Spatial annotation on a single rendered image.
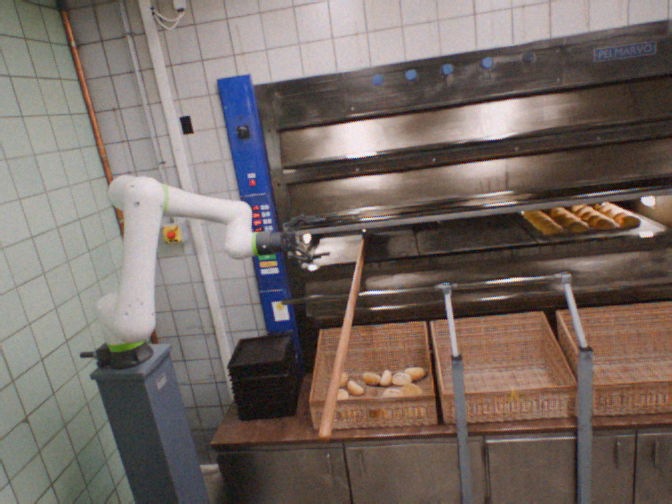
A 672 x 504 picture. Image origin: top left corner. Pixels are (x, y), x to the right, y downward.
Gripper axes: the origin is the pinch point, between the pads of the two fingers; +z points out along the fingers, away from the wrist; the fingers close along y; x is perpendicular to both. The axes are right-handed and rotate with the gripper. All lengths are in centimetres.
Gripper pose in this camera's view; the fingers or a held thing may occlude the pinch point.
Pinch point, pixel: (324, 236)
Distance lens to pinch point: 185.3
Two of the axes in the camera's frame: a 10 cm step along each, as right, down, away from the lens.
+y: 1.4, 9.5, 2.9
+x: -1.2, 3.0, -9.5
